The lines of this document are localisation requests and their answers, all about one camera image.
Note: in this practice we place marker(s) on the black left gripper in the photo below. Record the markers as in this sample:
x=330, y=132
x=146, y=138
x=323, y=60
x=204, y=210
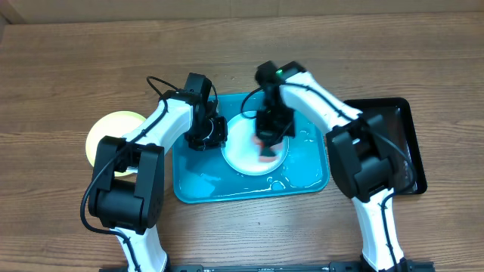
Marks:
x=218, y=140

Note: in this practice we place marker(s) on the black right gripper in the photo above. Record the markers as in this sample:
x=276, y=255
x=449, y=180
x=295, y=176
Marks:
x=267, y=134

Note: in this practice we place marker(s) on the orange green scrub sponge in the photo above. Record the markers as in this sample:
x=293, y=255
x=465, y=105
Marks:
x=268, y=154

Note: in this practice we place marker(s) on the light green plate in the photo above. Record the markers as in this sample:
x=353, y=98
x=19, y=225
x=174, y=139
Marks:
x=242, y=151

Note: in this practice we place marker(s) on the yellow plate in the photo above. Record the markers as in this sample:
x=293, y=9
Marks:
x=115, y=124

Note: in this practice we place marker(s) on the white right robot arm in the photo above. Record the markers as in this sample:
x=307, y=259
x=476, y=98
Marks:
x=362, y=160

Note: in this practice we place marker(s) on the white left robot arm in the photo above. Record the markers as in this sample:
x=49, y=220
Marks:
x=125, y=196

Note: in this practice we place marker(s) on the blue plastic tray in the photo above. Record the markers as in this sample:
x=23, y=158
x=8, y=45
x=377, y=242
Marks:
x=205, y=176

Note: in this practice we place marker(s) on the black rectangular tray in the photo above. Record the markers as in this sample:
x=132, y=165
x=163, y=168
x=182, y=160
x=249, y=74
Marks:
x=396, y=113

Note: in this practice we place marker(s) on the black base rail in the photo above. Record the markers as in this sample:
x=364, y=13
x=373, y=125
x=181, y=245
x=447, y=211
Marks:
x=334, y=266

